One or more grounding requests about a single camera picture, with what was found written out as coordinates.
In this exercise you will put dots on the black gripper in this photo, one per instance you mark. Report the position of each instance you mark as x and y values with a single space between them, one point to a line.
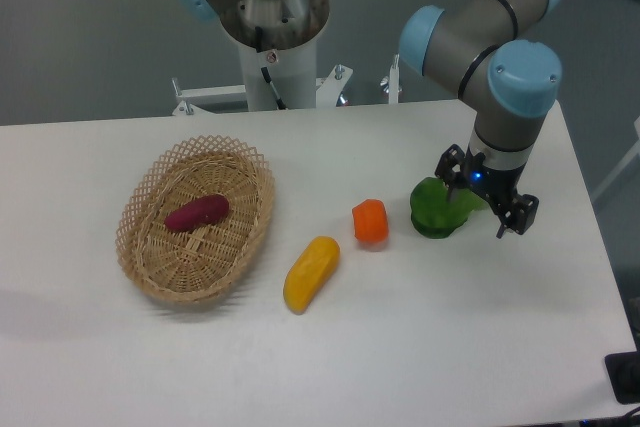
493 175

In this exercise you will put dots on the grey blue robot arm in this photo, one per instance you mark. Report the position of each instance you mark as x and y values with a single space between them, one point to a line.
478 53

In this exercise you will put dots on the purple sweet potato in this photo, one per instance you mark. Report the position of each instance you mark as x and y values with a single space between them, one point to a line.
207 210

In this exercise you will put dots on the woven wicker basket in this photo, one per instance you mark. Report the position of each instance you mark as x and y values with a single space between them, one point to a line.
207 262

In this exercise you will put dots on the green lettuce toy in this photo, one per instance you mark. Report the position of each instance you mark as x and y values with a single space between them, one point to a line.
434 214

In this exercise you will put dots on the orange pumpkin toy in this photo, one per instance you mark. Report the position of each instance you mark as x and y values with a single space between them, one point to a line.
370 221

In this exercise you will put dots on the black device at table edge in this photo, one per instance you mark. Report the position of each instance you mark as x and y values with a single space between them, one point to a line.
623 373

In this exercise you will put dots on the white frame at right edge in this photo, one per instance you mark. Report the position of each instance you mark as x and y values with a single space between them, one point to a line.
625 161

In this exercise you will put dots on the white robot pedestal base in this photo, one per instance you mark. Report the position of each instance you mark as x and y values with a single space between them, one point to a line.
272 80

